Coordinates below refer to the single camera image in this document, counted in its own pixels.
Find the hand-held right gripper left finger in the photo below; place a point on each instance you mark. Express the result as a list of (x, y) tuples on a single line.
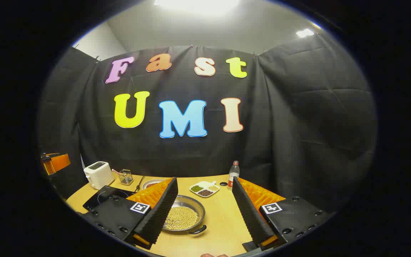
[(159, 214)]

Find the green mung beans portion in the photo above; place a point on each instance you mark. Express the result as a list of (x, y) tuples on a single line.
[(196, 188)]

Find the large ceiling light panel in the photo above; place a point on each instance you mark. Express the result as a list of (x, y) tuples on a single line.
[(198, 5)]

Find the black induction cooktop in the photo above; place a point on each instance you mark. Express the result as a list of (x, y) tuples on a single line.
[(102, 198)]

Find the red meat piece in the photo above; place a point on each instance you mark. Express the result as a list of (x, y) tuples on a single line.
[(152, 185)]

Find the small soybeans portion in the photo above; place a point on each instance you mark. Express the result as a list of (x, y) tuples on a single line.
[(213, 187)]

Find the pink stick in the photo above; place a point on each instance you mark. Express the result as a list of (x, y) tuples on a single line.
[(116, 172)]

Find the black backdrop cloth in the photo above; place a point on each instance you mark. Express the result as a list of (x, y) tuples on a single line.
[(280, 125)]

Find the dark red beans portion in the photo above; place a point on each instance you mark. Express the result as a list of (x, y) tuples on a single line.
[(205, 192)]

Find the pile of soybeans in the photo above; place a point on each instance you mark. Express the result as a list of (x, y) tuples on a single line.
[(184, 217)]

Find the clear water bottle red label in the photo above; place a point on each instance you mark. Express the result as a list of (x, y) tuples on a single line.
[(233, 175)]

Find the white round plate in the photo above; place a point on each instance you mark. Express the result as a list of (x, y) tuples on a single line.
[(155, 181)]

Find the small ceiling light panel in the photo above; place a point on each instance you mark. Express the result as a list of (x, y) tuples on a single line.
[(304, 33)]

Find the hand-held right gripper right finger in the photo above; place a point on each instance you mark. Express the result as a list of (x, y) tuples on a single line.
[(250, 214)]

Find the white divided dish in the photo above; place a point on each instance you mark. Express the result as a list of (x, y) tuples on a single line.
[(203, 184)]

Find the white toaster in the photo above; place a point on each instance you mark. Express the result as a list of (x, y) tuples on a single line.
[(98, 175)]

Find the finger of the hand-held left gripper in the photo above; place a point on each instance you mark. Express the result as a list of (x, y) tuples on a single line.
[(57, 163)]

